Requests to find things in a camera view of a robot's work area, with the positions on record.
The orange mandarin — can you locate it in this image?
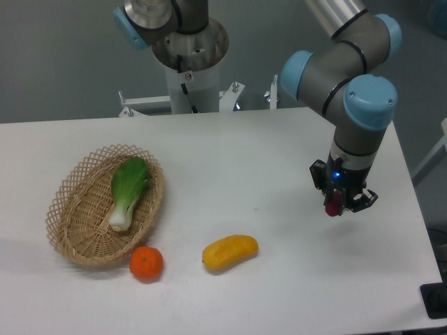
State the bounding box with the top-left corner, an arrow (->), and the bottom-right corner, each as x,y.
129,246 -> 163,281

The woven wicker basket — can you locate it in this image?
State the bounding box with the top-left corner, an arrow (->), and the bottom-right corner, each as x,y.
46,144 -> 165,266

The green bok choy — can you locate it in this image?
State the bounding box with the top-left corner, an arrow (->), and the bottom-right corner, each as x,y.
109,157 -> 148,232

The yellow mango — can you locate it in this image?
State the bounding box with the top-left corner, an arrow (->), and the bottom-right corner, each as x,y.
202,234 -> 258,270

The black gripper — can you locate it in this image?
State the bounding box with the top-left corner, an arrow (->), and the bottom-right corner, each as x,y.
309,156 -> 378,213

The white frame right edge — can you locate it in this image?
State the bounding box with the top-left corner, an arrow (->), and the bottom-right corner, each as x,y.
411,119 -> 446,187

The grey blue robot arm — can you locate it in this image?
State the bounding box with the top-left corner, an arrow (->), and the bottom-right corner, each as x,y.
114,1 -> 402,216

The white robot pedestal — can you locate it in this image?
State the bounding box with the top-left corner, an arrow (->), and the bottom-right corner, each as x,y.
152,18 -> 229,97

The red sweet potato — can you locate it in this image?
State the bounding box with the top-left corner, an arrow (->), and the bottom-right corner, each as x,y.
324,190 -> 344,217

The white metal base frame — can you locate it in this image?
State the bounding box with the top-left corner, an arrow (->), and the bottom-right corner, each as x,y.
117,74 -> 280,118

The black cable on pedestal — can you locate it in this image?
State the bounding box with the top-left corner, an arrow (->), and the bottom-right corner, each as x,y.
175,54 -> 199,114

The black device at table edge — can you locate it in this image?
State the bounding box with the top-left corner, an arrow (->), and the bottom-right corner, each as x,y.
420,283 -> 446,320

